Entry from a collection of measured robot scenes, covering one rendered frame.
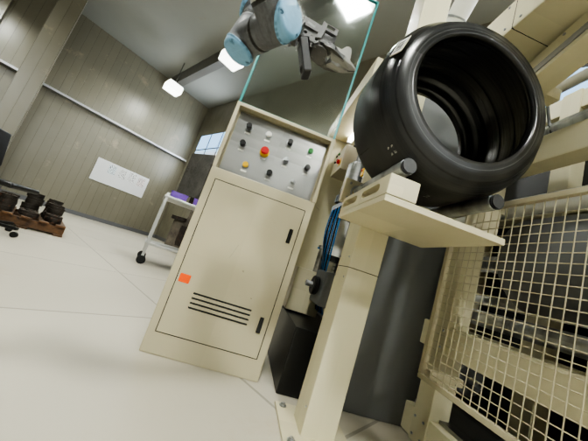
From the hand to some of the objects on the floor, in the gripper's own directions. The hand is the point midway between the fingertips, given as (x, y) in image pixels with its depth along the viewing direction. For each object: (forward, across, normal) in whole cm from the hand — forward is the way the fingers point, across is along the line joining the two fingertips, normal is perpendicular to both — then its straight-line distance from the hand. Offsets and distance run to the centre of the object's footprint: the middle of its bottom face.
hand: (350, 70), depth 84 cm
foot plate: (+47, +32, +113) cm, 127 cm away
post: (+47, +32, +113) cm, 127 cm away
